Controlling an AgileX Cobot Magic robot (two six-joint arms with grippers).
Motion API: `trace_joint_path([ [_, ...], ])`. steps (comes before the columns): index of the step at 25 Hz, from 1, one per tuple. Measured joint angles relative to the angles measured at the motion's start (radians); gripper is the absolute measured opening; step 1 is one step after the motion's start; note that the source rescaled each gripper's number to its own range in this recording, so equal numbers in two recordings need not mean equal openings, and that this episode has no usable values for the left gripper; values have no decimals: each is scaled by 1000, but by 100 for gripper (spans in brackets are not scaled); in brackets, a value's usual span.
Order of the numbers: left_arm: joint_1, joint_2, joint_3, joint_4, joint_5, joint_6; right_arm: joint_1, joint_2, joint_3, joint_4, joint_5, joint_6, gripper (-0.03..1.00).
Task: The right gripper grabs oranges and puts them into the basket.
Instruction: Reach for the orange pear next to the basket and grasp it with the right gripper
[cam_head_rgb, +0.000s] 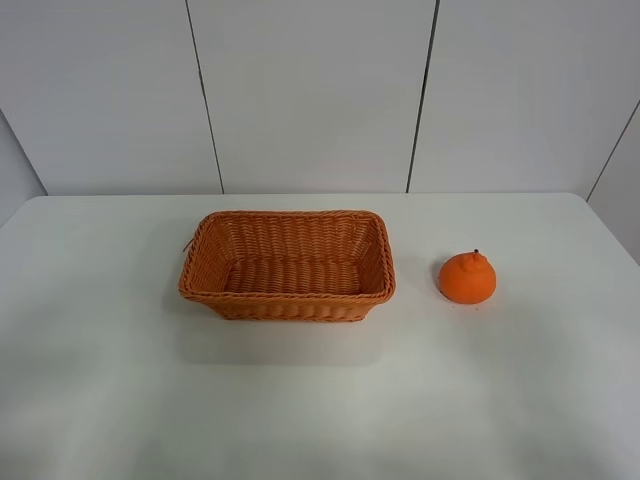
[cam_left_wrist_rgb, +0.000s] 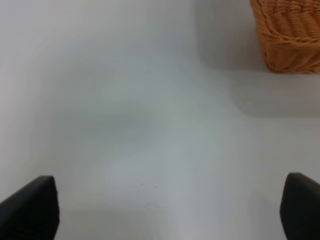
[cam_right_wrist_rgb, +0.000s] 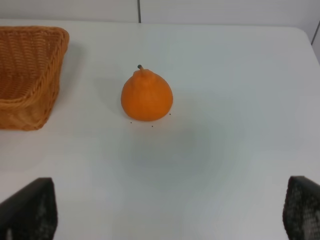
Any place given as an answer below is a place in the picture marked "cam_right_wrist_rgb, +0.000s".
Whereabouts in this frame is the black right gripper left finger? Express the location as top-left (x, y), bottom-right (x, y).
top-left (0, 177), bottom-right (58, 240)

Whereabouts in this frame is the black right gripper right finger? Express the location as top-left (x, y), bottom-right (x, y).
top-left (282, 176), bottom-right (320, 240)

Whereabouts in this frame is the orange with stem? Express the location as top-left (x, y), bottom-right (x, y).
top-left (120, 64), bottom-right (174, 122)

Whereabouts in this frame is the woven wicker basket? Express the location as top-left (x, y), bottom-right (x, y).
top-left (0, 26), bottom-right (70, 131)

